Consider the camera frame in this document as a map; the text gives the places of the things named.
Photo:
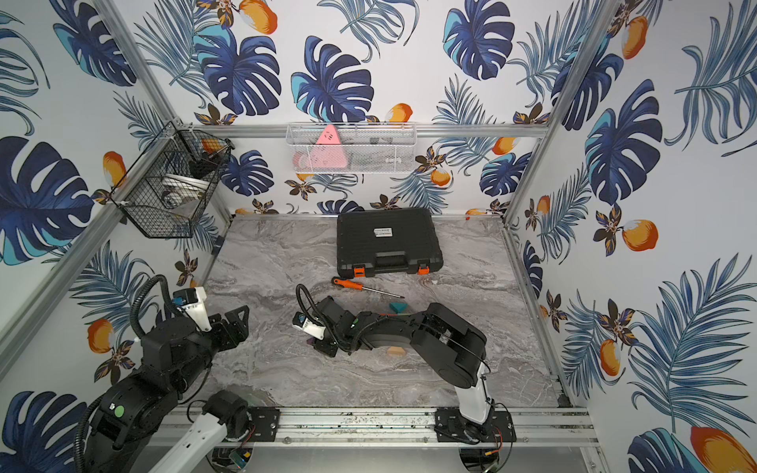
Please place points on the teal triangle block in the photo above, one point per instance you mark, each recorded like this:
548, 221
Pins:
398, 308

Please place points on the pink triangle card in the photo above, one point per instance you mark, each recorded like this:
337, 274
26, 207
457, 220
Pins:
327, 153

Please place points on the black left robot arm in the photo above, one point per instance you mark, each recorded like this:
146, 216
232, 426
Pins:
120, 424

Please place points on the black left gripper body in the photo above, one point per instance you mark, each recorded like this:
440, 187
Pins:
224, 325

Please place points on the black plastic tool case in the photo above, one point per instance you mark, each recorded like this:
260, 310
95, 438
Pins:
387, 241

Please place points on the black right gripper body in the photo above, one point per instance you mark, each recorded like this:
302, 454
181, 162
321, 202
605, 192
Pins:
328, 344

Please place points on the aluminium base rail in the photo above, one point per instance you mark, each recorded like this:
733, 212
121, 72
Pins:
414, 427

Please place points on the orange handled screwdriver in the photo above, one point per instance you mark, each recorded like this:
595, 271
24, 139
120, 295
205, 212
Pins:
352, 285

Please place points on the black corner bracket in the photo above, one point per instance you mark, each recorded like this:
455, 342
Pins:
218, 245

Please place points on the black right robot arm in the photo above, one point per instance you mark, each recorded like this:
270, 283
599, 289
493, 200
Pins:
451, 346

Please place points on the black wire basket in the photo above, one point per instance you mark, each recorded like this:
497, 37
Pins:
167, 191

